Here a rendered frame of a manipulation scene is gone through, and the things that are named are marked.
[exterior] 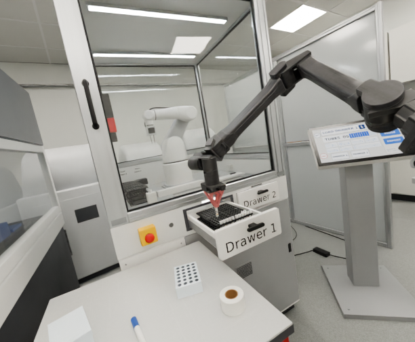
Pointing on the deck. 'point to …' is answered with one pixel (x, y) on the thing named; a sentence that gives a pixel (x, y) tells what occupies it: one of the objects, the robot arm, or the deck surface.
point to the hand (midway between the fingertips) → (215, 205)
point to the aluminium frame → (114, 206)
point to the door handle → (90, 104)
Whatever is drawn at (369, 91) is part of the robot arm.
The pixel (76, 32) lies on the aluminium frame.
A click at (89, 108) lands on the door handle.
